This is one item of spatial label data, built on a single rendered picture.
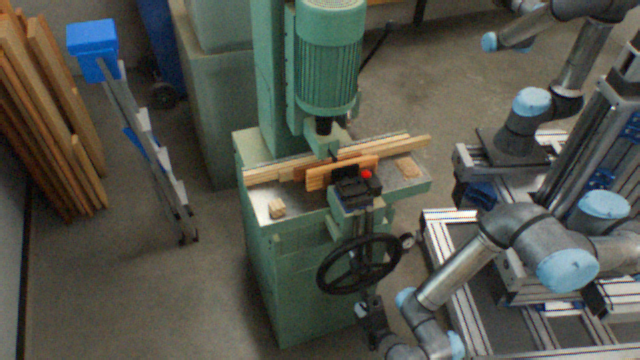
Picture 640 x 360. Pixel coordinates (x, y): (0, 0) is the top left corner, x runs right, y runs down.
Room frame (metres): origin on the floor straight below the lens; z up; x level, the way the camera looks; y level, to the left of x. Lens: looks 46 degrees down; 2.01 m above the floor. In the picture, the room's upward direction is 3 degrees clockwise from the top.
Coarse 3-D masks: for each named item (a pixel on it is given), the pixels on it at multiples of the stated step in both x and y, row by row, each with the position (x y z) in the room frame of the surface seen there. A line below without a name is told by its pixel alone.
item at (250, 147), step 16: (256, 128) 1.43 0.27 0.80; (336, 128) 1.46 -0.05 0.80; (240, 144) 1.33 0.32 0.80; (256, 144) 1.33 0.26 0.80; (240, 160) 1.28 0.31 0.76; (256, 160) 1.25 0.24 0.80; (272, 240) 0.89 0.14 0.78; (288, 240) 0.89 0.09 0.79; (304, 240) 0.91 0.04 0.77; (320, 240) 0.94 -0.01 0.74
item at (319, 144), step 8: (304, 120) 1.17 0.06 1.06; (312, 120) 1.17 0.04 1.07; (304, 128) 1.17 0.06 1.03; (312, 128) 1.13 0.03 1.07; (312, 136) 1.10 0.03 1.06; (320, 136) 1.09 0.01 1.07; (328, 136) 1.09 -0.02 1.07; (336, 136) 1.10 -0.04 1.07; (312, 144) 1.10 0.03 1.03; (320, 144) 1.06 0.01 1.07; (328, 144) 1.07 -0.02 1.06; (336, 144) 1.08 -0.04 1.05; (320, 152) 1.06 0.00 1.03; (336, 152) 1.08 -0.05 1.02
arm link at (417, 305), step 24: (504, 216) 0.71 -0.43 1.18; (528, 216) 0.69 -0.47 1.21; (480, 240) 0.70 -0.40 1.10; (504, 240) 0.68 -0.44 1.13; (456, 264) 0.68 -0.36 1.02; (480, 264) 0.67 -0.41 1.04; (408, 288) 0.70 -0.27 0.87; (432, 288) 0.66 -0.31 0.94; (456, 288) 0.65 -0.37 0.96; (408, 312) 0.63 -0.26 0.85; (432, 312) 0.63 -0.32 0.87
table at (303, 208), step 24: (384, 168) 1.14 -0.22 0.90; (264, 192) 1.00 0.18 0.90; (288, 192) 1.00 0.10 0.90; (312, 192) 1.01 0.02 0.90; (384, 192) 1.03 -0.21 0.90; (408, 192) 1.06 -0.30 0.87; (264, 216) 0.90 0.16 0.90; (288, 216) 0.90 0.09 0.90; (312, 216) 0.92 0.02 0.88; (384, 216) 0.95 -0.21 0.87; (336, 240) 0.86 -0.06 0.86
